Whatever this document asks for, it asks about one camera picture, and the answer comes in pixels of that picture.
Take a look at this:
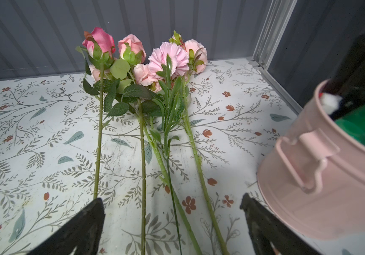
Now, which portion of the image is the pink pen cup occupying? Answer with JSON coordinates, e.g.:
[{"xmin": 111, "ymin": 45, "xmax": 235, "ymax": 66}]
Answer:
[{"xmin": 256, "ymin": 31, "xmax": 365, "ymax": 241}]

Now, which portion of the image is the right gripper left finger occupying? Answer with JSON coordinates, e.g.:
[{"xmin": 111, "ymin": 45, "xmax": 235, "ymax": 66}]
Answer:
[{"xmin": 29, "ymin": 198, "xmax": 106, "ymax": 255}]

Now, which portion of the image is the pink carnation stem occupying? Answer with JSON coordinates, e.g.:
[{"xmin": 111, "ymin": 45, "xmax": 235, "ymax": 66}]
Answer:
[{"xmin": 148, "ymin": 42, "xmax": 189, "ymax": 251}]

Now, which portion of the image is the pink multi bloom peony stem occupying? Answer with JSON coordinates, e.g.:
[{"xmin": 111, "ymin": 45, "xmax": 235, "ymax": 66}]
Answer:
[{"xmin": 169, "ymin": 31, "xmax": 229, "ymax": 255}]

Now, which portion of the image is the floral patterned table mat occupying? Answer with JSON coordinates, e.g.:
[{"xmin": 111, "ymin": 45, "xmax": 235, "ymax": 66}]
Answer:
[{"xmin": 0, "ymin": 57, "xmax": 365, "ymax": 255}]

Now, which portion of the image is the pale pink rose stem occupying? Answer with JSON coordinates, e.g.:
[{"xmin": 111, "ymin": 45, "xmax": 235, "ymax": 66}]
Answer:
[{"xmin": 108, "ymin": 34, "xmax": 151, "ymax": 255}]

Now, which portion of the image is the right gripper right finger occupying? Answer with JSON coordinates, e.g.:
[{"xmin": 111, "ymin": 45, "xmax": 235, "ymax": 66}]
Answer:
[{"xmin": 240, "ymin": 193, "xmax": 319, "ymax": 255}]

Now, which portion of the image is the hot pink rose stem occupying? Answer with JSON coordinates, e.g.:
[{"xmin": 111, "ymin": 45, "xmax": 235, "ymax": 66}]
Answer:
[{"xmin": 76, "ymin": 27, "xmax": 116, "ymax": 199}]

